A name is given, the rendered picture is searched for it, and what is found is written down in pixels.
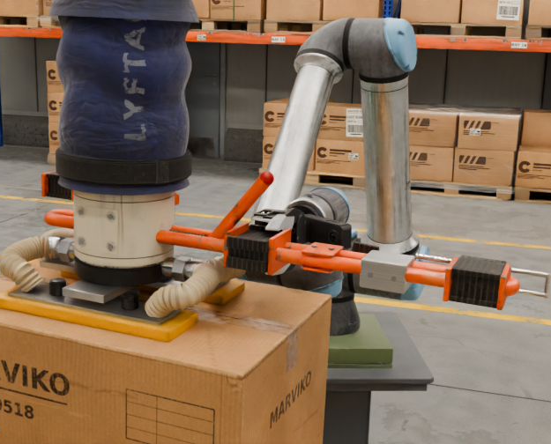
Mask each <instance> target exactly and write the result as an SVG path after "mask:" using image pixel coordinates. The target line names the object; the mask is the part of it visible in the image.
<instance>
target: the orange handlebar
mask: <svg viewBox="0 0 551 444"><path fill-rule="evenodd" d="M179 198H180V197H179V195H178V194H177V193H175V205H177V204H179ZM44 221H45V222H46V223H47V224H48V225H50V226H58V227H63V228H69V229H74V211H73V210H65V209H60V210H52V211H49V212H47V213H46V214H45V216H44ZM171 229H172V230H177V231H184V232H188V233H197V234H199V233H200V234H203V235H205V234H206V235H207V236H209V235H210V234H211V233H212V231H210V230H204V229H197V228H191V227H186V226H174V225H172V227H171ZM156 241H157V242H159V243H164V244H169V245H176V246H181V247H186V248H197V249H203V250H209V251H214V252H220V253H224V240H223V239H217V238H212V237H205V236H199V235H194V234H187V233H177V232H170V231H165V230H160V231H158V232H157V234H156ZM343 248H344V247H343V246H337V245H331V244H324V243H318V242H314V243H312V244H311V245H305V244H299V243H293V242H287V243H286V245H285V248H277V249H276V252H275V261H276V262H282V263H292V264H298V265H302V266H301V270H311V271H316V272H323V273H328V274H332V272H333V271H335V270H336V271H343V272H348V273H353V274H361V259H362V258H363V257H364V256H365V255H367V254H364V253H359V252H353V251H346V250H342V249H343ZM447 267H448V265H441V264H435V263H425V262H418V261H413V266H412V268H409V267H408V268H407V271H406V274H405V278H406V282H410V283H415V284H421V285H432V286H437V287H444V279H445V270H446V268H447ZM519 289H520V283H519V282H518V280H517V279H516V278H514V277H512V276H509V280H508V281H507V284H506V289H505V297H509V296H512V295H515V294H516V293H518V292H519Z"/></svg>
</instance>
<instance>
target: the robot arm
mask: <svg viewBox="0 0 551 444"><path fill-rule="evenodd" d="M416 54H417V44H416V38H415V34H414V30H413V27H412V26H411V24H410V23H409V22H408V21H407V20H405V19H402V18H341V19H337V20H335V21H332V22H331V23H329V24H327V25H325V26H323V27H321V28H320V29H318V30H317V31H316V32H314V33H313V34H312V35H311V36H310V37H308V39H307V40H305V42H304V43H303V44H302V46H301V47H300V49H299V51H298V53H297V55H296V58H295V60H294V68H295V70H296V72H297V76H296V80H295V82H294V87H293V90H292V92H291V95H290V99H289V102H288V104H287V109H286V112H285V114H284V118H283V121H282V123H281V126H280V129H279V134H278V136H277V140H276V143H275V145H274V148H273V151H272V155H271V159H270V162H269V165H268V167H267V170H266V171H269V172H271V173H272V174H273V176H274V181H273V183H272V184H271V185H270V186H269V187H268V189H267V190H266V191H265V192H264V193H263V194H262V195H261V196H260V197H259V198H258V199H257V203H256V206H255V209H254V211H253V214H252V217H251V221H250V223H249V226H250V225H251V224H253V225H260V226H266V228H265V231H271V232H278V231H284V230H285V229H287V228H291V229H292V232H291V242H293V243H299V244H305V245H311V244H312V243H314V242H318V243H324V244H331V245H337V246H343V247H344V248H343V249H342V250H346V251H353V245H354V242H356V241H357V242H361V243H365V244H369V245H374V246H378V247H379V251H383V252H390V253H396V254H402V255H413V256H414V257H416V254H421V255H429V248H428V247H426V246H425V245H420V242H419V235H418V234H417V233H416V232H415V231H414V230H413V229H412V227H411V188H410V149H409V110H408V77H409V71H410V70H413V69H414V67H415V64H416V60H417V57H416ZM347 69H353V70H359V80H360V81H361V111H362V129H363V146H364V163H365V181H366V198H367V215H368V231H367V232H365V233H364V234H363V235H362V237H361V238H358V237H357V235H358V233H357V230H356V229H355V228H352V226H351V225H350V224H348V223H347V221H348V219H349V215H350V204H349V202H348V199H347V198H346V196H345V195H344V194H343V193H342V192H341V191H340V190H338V189H335V188H333V187H321V188H316V189H313V190H311V191H310V192H309V193H308V194H306V195H304V196H302V197H300V195H301V192H302V186H303V183H304V181H305V177H306V174H307V172H308V168H309V162H310V160H311V157H312V153H313V151H314V148H315V144H316V139H317V136H318V133H319V130H320V127H321V123H322V120H323V118H324V112H325V109H326V106H327V103H328V99H329V97H330V94H331V89H332V86H333V84H336V83H338V82H339V81H340V79H341V78H342V75H343V72H344V71H345V70H347ZM301 266H302V265H298V264H292V263H288V264H287V265H286V266H284V267H283V268H281V269H280V270H278V271H277V272H275V273H274V274H272V275H267V270H268V267H267V269H266V273H260V272H255V271H249V270H246V272H245V274H243V275H242V276H241V277H237V278H238V279H241V280H246V281H250V282H257V283H263V284H268V285H280V286H284V287H286V288H293V289H297V290H303V291H308V292H318V293H322V294H328V295H331V324H330V336H344V335H348V334H352V333H354V332H356V331H357V330H358V329H359V328H360V322H361V320H360V316H359V314H358V310H357V307H356V305H355V302H354V294H355V293H359V294H364V295H370V296H377V297H382V298H388V299H395V300H417V299H418V298H419V297H420V296H421V293H422V290H423V287H424V285H421V284H415V283H412V284H411V285H410V287H409V288H408V289H407V290H406V292H405V293H404V294H402V293H396V292H386V291H380V290H375V289H369V288H364V287H360V274H353V273H348V272H343V271H336V270H335V271H333V272H332V274H328V273H323V272H316V271H311V270H301Z"/></svg>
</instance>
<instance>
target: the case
mask: <svg viewBox="0 0 551 444"><path fill-rule="evenodd" d="M233 280H238V281H243V282H244V283H245V290H244V291H243V292H241V293H240V294H238V295H237V296H236V297H234V298H233V299H231V300H230V301H229V302H227V303H226V304H224V305H223V306H219V305H214V304H209V303H204V302H199V303H198V305H193V307H186V308H185V309H184V310H185V311H190V312H194V313H197V324H195V325H194V326H192V327H191V328H189V329H187V330H186V331H185V332H183V333H182V334H181V335H180V336H178V337H176V338H175V339H173V340H172V341H171V342H168V343H166V342H162V341H158V340H153V339H149V338H144V337H136V336H132V335H127V334H123V333H119V332H114V331H110V330H105V329H98V328H94V327H89V326H85V325H80V324H76V323H72V322H64V321H59V320H55V319H50V318H47V317H42V316H38V315H33V314H25V313H21V312H17V311H12V310H8V309H3V308H0V444H323V434H324V407H325V393H326V379H327V366H328V351H329V338H330V324H331V295H328V294H322V293H318V292H308V291H303V290H297V289H292V288H286V287H281V286H276V285H266V284H261V283H256V282H250V281H245V280H240V279H234V278H233ZM17 285H18V284H15V282H14V281H12V280H10V279H9V278H7V277H6V276H4V275H2V273H1V274H0V292H4V291H6V290H8V289H11V288H12V287H15V286H17Z"/></svg>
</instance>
